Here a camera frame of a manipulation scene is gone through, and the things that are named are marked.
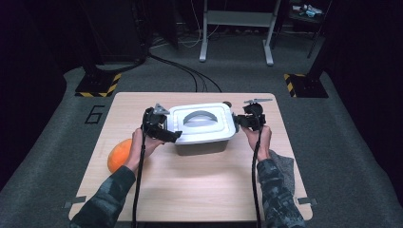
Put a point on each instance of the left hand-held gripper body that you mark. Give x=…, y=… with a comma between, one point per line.
x=155, y=123

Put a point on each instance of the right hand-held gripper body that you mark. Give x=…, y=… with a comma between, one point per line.
x=256, y=118

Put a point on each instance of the orange plush toy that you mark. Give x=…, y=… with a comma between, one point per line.
x=118, y=156

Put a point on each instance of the person's right hand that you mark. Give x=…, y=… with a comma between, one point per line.
x=263, y=142

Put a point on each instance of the person's left hand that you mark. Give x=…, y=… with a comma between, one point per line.
x=138, y=148

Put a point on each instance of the black yellow striped stand base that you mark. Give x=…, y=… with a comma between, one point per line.
x=309, y=88
x=95, y=87

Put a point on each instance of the grey tape strip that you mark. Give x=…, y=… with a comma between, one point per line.
x=307, y=201
x=76, y=201

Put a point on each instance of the dark cabinet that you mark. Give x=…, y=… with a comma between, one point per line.
x=117, y=31

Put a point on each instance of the dark trolley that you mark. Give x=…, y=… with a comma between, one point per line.
x=304, y=28

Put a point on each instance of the white and blue packet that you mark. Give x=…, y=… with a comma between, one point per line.
x=312, y=11

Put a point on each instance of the white metal stand frame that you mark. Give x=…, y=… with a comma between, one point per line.
x=237, y=18

